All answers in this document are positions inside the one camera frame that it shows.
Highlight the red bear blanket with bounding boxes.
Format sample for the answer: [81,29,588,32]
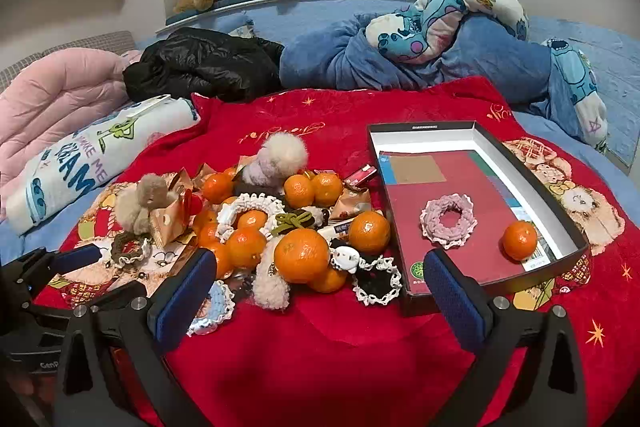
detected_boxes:
[29,76,640,427]

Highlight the white crochet scrunchie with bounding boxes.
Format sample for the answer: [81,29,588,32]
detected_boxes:
[214,192,286,244]

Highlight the blue fleece blanket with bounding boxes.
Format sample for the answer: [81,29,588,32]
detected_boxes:
[280,14,608,147]

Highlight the pink quilt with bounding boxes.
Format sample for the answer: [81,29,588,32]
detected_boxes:
[1,48,130,197]

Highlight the pink crochet scrunchie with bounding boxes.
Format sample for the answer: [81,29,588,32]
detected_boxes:
[419,193,477,249]

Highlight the black puffer jacket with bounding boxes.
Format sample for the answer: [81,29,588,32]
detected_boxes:
[124,27,284,102]

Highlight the blue monster print pillow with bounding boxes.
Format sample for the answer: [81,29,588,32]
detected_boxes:
[364,0,529,64]

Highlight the cream fleece hair clip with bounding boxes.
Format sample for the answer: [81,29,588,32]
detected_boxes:
[252,236,290,310]

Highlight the large front mandarin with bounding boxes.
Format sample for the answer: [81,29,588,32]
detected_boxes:
[273,229,330,284]

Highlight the brown knit scrunchie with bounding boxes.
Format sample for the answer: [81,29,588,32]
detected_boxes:
[111,232,152,269]

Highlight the red candy packet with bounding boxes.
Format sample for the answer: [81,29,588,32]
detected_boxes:
[343,164,378,188]

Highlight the black white-trim scrunchie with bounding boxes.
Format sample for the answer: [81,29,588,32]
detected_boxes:
[352,256,402,307]

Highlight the cream pompom plush scrunchie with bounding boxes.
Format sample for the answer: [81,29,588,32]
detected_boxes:
[241,132,308,187]

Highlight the blue crochet scrunchie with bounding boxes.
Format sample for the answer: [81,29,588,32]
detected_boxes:
[186,281,235,337]

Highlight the black shallow box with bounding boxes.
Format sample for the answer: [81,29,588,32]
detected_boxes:
[369,121,589,300]

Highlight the beige fluffy plush scrunchie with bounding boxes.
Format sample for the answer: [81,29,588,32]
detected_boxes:
[114,173,177,235]

